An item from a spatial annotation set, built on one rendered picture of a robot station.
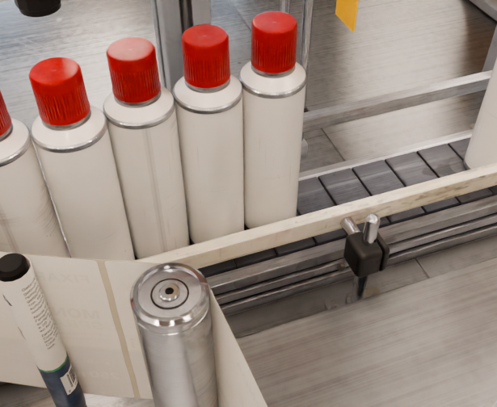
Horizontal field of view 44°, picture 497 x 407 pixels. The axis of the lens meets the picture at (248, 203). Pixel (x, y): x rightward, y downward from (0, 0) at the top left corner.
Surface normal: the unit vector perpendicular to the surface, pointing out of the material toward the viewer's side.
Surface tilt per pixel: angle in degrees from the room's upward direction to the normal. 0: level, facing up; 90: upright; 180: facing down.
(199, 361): 90
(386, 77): 0
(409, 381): 0
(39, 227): 90
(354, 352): 0
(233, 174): 90
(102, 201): 90
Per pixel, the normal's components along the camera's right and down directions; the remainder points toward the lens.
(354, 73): 0.00, -0.71
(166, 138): 0.72, 0.49
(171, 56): 0.34, 0.66
